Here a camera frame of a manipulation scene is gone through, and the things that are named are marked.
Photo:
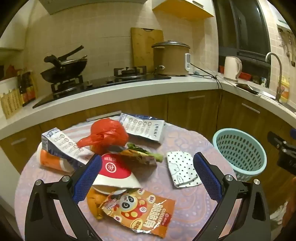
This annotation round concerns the red plastic bag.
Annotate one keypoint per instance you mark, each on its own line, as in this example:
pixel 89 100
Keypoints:
pixel 106 132

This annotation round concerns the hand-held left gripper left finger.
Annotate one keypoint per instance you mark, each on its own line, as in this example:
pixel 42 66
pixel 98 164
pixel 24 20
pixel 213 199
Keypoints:
pixel 91 176

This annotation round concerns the purple patterned tablecloth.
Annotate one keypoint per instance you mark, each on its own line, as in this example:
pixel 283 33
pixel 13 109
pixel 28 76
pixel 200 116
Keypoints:
pixel 166 208

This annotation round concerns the grey range hood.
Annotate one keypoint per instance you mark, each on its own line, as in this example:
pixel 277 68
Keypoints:
pixel 92 5

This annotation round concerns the yellow wall cabinet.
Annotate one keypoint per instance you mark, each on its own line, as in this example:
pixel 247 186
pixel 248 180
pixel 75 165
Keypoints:
pixel 185 9

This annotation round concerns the wicker basket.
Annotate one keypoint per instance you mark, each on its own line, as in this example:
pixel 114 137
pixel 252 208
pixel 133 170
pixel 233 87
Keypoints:
pixel 11 104

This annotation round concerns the black wok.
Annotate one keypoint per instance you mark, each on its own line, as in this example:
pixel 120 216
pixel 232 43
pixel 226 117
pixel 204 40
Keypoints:
pixel 62 74

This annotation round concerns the brown rice cooker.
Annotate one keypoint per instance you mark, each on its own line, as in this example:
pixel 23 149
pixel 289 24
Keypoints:
pixel 171 60

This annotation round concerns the black glass gas hob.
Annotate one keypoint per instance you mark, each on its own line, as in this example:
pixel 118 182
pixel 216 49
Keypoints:
pixel 104 84

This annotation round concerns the teal plastic basket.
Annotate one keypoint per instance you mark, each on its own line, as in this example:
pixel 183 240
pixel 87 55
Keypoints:
pixel 240 148

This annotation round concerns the orange peel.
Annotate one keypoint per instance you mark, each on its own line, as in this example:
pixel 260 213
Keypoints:
pixel 93 201

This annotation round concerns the dark kitchen window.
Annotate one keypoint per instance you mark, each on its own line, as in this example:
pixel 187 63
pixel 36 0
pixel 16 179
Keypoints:
pixel 240 27

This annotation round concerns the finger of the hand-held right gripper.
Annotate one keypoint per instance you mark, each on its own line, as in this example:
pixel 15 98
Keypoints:
pixel 274 139

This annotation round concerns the dark sauce bottle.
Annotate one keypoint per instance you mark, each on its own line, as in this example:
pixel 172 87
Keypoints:
pixel 32 88
pixel 22 90

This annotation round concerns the black gas burner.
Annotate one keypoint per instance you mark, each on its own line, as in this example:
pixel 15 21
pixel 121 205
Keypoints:
pixel 129 71

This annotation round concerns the steel kitchen faucet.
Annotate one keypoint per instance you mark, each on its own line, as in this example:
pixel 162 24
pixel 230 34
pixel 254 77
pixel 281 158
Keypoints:
pixel 278 69

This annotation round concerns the white electric kettle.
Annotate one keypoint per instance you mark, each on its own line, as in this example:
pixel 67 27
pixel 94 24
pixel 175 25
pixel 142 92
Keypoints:
pixel 231 68

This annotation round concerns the orange panda snack packet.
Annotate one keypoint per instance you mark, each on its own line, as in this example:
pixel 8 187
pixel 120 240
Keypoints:
pixel 143 213

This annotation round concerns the red white paper bowl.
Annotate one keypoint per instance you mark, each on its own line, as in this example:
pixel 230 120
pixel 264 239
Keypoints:
pixel 115 171

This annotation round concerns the wooden kitchen cabinet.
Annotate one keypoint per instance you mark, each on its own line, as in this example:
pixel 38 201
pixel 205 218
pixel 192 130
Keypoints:
pixel 185 111

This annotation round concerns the hanging wall utensils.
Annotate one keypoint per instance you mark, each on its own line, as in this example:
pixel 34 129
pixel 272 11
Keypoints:
pixel 286 39

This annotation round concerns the red plastic container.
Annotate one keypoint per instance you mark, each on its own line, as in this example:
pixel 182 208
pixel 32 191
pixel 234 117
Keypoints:
pixel 245 75

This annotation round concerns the yellow dish soap bottle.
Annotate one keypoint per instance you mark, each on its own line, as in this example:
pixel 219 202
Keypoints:
pixel 285 90

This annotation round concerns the black pan support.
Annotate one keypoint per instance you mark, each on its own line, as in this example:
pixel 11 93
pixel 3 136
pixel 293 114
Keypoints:
pixel 67 87

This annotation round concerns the black kitchen knife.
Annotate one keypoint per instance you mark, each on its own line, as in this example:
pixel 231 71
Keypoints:
pixel 247 89

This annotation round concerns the wooden cutting board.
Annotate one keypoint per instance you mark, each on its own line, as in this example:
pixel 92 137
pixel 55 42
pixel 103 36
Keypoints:
pixel 143 46

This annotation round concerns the white kitchen timer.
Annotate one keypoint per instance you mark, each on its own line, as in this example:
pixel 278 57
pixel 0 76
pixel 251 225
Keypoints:
pixel 188 62

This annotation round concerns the black white dotted packet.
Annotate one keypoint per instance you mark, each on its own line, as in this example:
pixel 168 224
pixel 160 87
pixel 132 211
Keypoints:
pixel 182 166

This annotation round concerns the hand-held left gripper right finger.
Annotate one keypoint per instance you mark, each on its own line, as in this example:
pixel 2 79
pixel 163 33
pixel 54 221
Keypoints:
pixel 205 176

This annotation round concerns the blue white carton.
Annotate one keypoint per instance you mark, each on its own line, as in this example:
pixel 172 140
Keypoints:
pixel 143 129
pixel 67 146

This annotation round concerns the orange white paper cup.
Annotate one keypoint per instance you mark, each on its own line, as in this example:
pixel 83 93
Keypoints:
pixel 49 160

